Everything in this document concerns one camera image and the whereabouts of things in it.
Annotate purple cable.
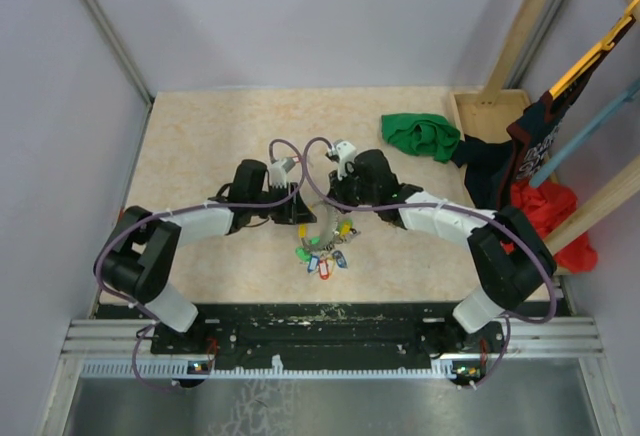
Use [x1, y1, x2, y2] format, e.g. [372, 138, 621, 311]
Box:
[93, 138, 307, 395]
[302, 136, 559, 390]

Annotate yellow hanger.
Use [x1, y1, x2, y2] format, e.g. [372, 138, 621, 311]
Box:
[549, 0, 639, 99]

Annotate large keyring with tagged keys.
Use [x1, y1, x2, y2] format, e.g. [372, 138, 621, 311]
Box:
[295, 201, 360, 281]

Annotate aluminium rail frame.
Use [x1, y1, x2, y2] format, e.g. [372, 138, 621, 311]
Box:
[37, 260, 621, 436]

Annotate dark navy shirt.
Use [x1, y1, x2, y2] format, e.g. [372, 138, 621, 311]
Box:
[451, 58, 602, 208]

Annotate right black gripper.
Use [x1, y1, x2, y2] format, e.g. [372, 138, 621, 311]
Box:
[326, 163, 378, 216]

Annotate red cloth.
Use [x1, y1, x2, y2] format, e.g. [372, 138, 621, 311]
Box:
[510, 180, 598, 273]

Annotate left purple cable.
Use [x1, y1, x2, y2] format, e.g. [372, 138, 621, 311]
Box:
[93, 138, 307, 395]

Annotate grey corner wall post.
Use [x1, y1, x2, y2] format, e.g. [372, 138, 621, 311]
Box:
[80, 0, 155, 107]

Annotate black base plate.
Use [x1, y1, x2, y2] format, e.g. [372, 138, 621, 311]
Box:
[94, 300, 571, 371]

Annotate light blue hanger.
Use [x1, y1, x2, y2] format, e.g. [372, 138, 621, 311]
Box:
[529, 78, 639, 188]

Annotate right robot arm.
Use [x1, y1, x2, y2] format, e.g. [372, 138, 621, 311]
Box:
[326, 141, 557, 353]

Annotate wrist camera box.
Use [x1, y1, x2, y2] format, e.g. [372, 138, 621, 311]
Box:
[268, 157, 297, 189]
[326, 139, 357, 180]

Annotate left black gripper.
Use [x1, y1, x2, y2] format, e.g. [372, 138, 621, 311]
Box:
[250, 182, 317, 225]

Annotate wooden rack frame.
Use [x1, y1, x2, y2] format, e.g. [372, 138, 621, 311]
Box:
[448, 0, 639, 254]

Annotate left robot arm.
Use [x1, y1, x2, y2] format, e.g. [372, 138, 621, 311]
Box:
[94, 157, 316, 353]

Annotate green cloth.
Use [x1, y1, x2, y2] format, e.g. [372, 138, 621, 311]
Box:
[381, 113, 461, 163]

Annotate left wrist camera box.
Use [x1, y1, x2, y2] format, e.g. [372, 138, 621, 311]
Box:
[268, 157, 297, 189]

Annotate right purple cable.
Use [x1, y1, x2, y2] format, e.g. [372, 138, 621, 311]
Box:
[302, 136, 559, 390]

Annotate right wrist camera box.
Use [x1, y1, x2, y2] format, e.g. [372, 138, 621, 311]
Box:
[326, 139, 357, 180]

